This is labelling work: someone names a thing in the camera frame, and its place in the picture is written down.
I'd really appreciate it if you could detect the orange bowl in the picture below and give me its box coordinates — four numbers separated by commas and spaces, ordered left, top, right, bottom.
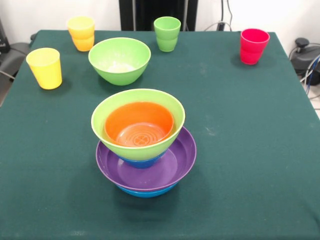
104, 101, 175, 148

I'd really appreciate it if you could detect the small dark blue bowl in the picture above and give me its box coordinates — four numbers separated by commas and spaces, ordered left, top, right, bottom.
119, 152, 168, 170

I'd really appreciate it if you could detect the dark green table cloth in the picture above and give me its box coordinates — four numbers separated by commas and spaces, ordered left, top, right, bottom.
0, 29, 320, 240

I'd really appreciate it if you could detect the green cup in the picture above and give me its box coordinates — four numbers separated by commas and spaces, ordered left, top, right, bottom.
153, 16, 182, 53

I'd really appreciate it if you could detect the red cup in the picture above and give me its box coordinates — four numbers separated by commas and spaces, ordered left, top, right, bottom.
240, 28, 271, 66

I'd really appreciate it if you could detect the purple bowl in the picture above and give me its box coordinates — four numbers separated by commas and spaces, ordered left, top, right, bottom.
95, 126, 197, 193

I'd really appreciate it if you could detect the black panel with poles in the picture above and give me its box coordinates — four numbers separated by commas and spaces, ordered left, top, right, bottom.
119, 0, 198, 32

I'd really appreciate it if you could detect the floor cable bundle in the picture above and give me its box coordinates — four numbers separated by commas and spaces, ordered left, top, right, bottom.
299, 54, 320, 101

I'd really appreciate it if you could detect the large light blue bowl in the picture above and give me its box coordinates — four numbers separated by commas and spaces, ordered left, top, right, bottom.
116, 181, 181, 199

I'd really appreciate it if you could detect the black equipment box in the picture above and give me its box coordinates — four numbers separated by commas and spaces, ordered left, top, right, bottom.
0, 19, 11, 53

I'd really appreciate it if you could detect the green bowl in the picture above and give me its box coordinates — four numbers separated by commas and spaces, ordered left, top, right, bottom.
90, 88, 186, 161
88, 37, 152, 86

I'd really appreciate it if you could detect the yellow orange cup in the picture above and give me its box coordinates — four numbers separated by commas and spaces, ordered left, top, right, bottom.
67, 16, 96, 52

